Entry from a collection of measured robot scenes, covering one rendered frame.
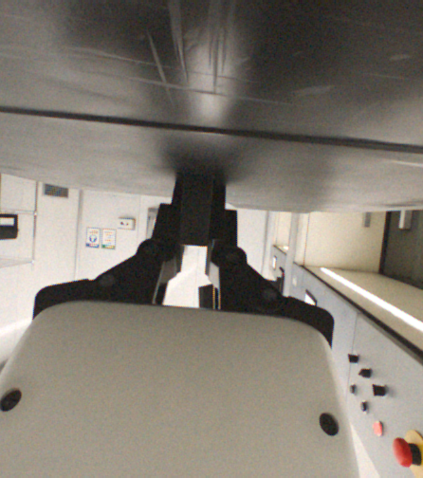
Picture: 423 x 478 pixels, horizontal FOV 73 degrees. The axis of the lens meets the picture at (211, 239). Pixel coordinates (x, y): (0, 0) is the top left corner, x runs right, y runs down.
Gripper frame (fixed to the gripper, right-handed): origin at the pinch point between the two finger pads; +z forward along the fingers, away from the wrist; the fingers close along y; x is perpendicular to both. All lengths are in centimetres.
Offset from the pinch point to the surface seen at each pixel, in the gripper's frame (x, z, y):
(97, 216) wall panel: -323, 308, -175
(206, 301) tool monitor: -147, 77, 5
